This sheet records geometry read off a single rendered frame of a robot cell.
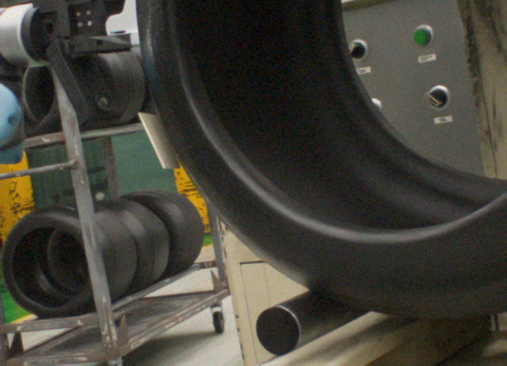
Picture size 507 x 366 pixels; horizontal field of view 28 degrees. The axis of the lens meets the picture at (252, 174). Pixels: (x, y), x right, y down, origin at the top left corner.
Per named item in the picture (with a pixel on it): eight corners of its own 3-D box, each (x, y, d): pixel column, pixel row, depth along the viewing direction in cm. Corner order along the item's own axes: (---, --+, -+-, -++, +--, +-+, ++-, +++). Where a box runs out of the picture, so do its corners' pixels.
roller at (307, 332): (442, 226, 120) (468, 255, 119) (418, 250, 123) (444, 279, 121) (272, 298, 92) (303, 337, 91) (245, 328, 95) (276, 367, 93)
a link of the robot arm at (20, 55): (0, 70, 123) (50, 64, 129) (26, 67, 120) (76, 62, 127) (-7, 6, 122) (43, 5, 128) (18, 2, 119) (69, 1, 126)
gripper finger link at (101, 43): (120, 33, 110) (62, 40, 115) (122, 47, 110) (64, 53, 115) (150, 31, 113) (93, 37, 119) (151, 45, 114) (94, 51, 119)
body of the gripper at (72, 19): (89, -20, 112) (16, -8, 119) (98, 59, 113) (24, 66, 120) (136, -21, 118) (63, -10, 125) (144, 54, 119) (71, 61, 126)
